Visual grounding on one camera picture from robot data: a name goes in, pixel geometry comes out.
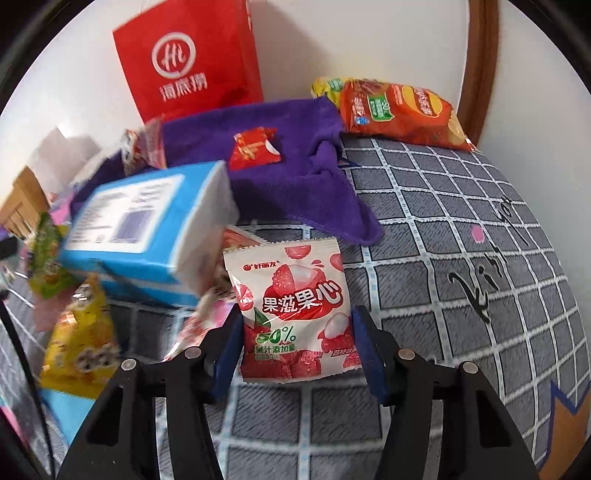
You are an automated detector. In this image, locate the light wooden furniture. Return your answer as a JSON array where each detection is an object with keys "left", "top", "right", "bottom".
[{"left": 0, "top": 166, "right": 51, "bottom": 241}]

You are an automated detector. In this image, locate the yellow biscuit packet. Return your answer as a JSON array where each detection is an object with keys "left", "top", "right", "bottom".
[{"left": 39, "top": 274, "right": 121, "bottom": 400}]

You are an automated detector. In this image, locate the red paper bag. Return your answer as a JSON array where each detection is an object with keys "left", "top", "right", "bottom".
[{"left": 113, "top": 0, "right": 265, "bottom": 125}]

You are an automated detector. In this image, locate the yellow chip bag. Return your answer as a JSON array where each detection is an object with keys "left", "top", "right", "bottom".
[{"left": 311, "top": 76, "right": 347, "bottom": 100}]

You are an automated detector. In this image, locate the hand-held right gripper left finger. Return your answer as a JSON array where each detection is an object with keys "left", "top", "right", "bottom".
[{"left": 55, "top": 307, "right": 245, "bottom": 480}]

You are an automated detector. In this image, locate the purple cloth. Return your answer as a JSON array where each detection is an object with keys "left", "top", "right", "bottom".
[{"left": 69, "top": 98, "right": 384, "bottom": 246}]

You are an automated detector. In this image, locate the pink snack packet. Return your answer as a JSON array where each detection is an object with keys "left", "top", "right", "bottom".
[{"left": 166, "top": 295, "right": 236, "bottom": 361}]

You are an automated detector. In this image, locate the brown wooden frame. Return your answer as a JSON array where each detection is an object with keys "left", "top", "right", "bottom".
[{"left": 455, "top": 0, "right": 502, "bottom": 146}]

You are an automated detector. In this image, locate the blue tissue box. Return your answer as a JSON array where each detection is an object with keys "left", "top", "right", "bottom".
[{"left": 60, "top": 161, "right": 240, "bottom": 309}]

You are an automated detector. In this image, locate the red white snack packet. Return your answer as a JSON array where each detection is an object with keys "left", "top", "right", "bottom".
[{"left": 121, "top": 117, "right": 168, "bottom": 176}]

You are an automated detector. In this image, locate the orange chip bag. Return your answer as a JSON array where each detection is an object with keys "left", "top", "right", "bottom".
[{"left": 339, "top": 79, "right": 476, "bottom": 153}]

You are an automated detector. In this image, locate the grey checked bed sheet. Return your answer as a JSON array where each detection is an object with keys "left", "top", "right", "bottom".
[{"left": 0, "top": 134, "right": 587, "bottom": 480}]

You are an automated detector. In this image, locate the white red gummy packet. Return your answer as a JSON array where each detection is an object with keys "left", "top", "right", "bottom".
[{"left": 223, "top": 236, "right": 363, "bottom": 381}]

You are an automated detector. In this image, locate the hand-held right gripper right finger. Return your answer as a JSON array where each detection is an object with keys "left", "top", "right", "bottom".
[{"left": 351, "top": 305, "right": 541, "bottom": 480}]

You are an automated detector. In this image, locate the small red candy packet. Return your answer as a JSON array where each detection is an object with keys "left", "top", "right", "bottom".
[{"left": 229, "top": 128, "right": 282, "bottom": 171}]

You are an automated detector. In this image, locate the green snack packet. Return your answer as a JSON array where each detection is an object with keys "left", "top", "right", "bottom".
[{"left": 27, "top": 212, "right": 77, "bottom": 298}]

